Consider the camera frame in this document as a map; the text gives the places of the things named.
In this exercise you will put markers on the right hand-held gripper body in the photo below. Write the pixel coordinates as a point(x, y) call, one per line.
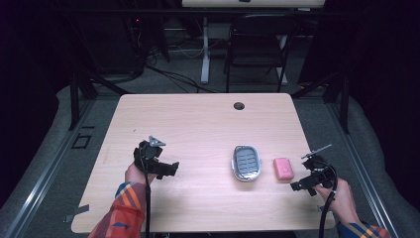
point(318, 168)

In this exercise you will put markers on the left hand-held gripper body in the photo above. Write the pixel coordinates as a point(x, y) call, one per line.
point(148, 155)

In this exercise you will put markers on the person's left hand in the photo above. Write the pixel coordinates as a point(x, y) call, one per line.
point(135, 175)

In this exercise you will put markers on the person's right hand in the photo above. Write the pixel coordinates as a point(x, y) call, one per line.
point(343, 201)

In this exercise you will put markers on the pink soap bar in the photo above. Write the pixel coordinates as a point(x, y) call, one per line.
point(283, 169)

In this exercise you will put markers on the grey soap dish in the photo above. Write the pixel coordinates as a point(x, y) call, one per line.
point(246, 163)

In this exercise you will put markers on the black tape square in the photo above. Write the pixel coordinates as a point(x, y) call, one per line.
point(81, 141)

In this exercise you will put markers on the black metal stand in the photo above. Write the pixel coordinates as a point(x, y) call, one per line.
point(340, 95)
point(79, 89)

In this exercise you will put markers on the black desk grommet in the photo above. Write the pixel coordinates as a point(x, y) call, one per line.
point(239, 106)

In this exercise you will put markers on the grey tape strip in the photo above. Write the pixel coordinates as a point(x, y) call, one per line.
point(77, 213)

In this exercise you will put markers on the black folding chair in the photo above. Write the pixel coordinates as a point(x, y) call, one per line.
point(257, 49)

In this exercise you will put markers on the white background table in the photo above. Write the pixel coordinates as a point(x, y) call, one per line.
point(252, 3)

